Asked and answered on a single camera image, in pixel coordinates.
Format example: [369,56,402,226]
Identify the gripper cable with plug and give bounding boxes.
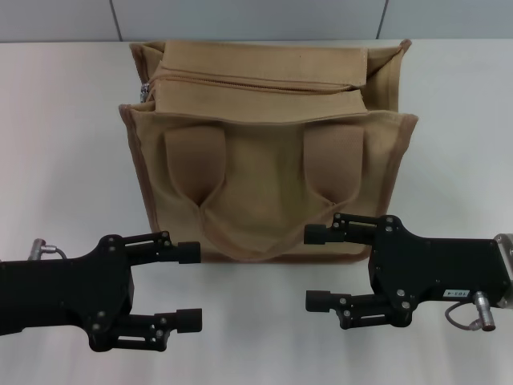
[26,237,84,262]
[446,291,499,333]

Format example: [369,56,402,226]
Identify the right gripper cable with plug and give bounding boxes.
[446,291,499,333]

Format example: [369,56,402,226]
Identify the khaki canvas food bag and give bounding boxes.
[119,38,419,266]

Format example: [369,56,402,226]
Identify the left gripper cable with plug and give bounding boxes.
[26,237,84,262]

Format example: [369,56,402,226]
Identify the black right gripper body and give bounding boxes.
[367,215,512,322]

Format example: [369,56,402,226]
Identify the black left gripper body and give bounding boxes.
[0,235,136,342]

